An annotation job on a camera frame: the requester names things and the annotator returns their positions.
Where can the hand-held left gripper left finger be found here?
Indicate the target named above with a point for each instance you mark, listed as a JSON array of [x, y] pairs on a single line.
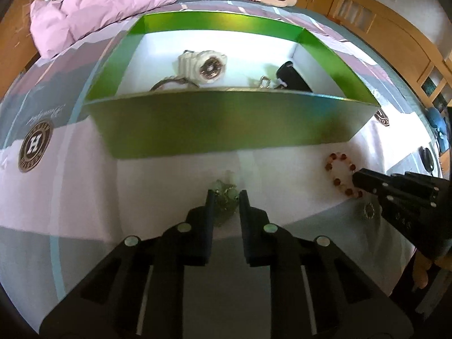
[[210, 215]]

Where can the checked bedsheet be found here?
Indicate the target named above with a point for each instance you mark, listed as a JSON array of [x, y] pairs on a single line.
[[70, 190]]

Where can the silver bangle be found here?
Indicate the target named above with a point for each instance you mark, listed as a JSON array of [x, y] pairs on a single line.
[[169, 82]]

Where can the white wristwatch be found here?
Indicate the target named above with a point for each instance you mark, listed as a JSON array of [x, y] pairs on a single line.
[[208, 67]]

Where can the wooden footboard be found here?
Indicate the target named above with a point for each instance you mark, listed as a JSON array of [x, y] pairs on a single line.
[[388, 17]]

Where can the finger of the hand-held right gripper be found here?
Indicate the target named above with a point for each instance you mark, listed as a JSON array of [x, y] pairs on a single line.
[[370, 183]]

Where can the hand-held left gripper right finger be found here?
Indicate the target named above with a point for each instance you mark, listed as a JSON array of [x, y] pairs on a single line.
[[245, 215]]

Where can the black computer mouse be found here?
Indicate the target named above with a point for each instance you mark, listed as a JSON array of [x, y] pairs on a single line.
[[427, 159]]

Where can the green cardboard box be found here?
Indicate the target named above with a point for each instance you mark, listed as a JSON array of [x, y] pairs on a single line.
[[212, 123]]

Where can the blue plush toy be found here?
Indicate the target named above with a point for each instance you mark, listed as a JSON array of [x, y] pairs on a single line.
[[438, 123]]

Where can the wooden headboard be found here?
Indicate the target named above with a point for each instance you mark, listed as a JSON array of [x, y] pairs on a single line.
[[17, 14]]

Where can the person's right hand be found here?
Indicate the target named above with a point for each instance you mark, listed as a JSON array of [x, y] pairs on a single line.
[[422, 275]]

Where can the pink quilt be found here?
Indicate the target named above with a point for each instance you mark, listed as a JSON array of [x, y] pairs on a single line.
[[106, 3]]

